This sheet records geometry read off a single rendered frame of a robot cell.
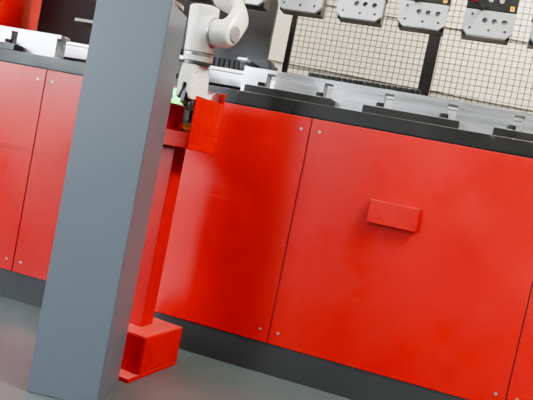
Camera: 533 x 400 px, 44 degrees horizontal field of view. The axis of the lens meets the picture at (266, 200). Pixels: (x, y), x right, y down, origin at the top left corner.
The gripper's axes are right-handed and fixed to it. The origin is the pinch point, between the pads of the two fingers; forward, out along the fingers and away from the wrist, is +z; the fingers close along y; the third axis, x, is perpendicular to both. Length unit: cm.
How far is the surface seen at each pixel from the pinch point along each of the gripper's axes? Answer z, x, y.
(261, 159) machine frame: 10.4, 12.3, -26.5
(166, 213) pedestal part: 28.5, -2.2, 1.7
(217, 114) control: -2.0, 4.8, -7.5
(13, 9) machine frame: -30, -137, -61
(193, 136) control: 4.6, 4.9, 4.1
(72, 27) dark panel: -27, -116, -76
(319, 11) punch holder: -40, 16, -44
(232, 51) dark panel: -27, -38, -88
